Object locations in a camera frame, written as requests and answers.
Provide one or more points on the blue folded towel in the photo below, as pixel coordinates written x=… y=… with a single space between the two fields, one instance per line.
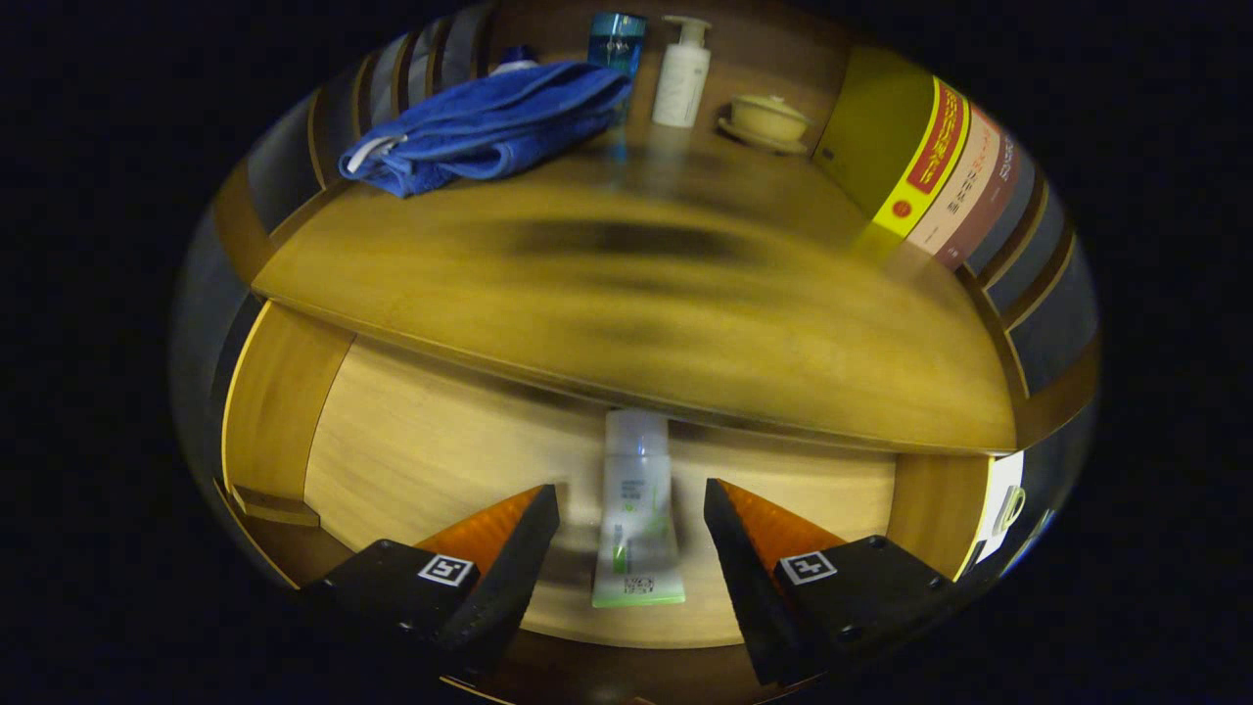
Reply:
x=489 y=122

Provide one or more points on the blue glass bottle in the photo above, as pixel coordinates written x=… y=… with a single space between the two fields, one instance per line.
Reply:
x=617 y=44

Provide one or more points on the orange and cream book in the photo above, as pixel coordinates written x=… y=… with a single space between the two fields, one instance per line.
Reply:
x=964 y=191

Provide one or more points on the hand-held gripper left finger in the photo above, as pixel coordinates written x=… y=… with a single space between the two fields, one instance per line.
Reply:
x=499 y=587

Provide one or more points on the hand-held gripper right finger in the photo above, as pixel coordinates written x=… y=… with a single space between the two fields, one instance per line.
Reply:
x=754 y=587

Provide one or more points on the small white blue-capped bottle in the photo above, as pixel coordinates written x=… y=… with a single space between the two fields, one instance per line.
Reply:
x=514 y=61

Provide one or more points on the brown book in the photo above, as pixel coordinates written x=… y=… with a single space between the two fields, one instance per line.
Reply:
x=989 y=211

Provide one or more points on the wooden drawer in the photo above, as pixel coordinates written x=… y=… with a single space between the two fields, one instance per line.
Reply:
x=440 y=460

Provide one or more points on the white and green tube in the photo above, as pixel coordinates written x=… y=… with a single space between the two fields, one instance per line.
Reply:
x=636 y=490

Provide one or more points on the beige lidded teacup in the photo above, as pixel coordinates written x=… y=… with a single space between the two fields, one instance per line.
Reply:
x=768 y=119

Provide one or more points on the white pump bottle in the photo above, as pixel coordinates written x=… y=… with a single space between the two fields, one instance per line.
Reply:
x=680 y=83

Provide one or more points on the yellow book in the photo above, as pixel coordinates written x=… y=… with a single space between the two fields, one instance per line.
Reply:
x=861 y=137

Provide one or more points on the wooden countertop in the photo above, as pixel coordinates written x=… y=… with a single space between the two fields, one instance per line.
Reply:
x=685 y=323

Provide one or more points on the white side cabinet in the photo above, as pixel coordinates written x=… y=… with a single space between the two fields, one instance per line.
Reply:
x=994 y=509

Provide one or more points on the small pale green object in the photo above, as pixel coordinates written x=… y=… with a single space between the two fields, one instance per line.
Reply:
x=1021 y=501

